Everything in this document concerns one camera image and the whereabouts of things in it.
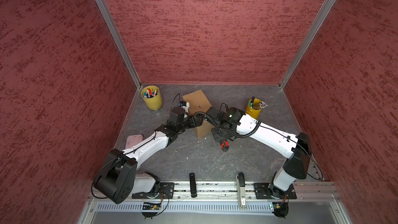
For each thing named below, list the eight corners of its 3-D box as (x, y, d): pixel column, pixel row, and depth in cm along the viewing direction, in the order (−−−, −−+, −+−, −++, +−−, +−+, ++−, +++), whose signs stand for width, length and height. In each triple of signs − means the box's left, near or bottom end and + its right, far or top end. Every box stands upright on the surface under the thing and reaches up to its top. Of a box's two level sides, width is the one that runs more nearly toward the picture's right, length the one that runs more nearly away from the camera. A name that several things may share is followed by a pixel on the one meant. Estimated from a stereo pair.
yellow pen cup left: (145, 111, 106) (138, 97, 95) (149, 99, 113) (143, 85, 102) (162, 111, 106) (157, 97, 95) (165, 99, 113) (160, 85, 102)
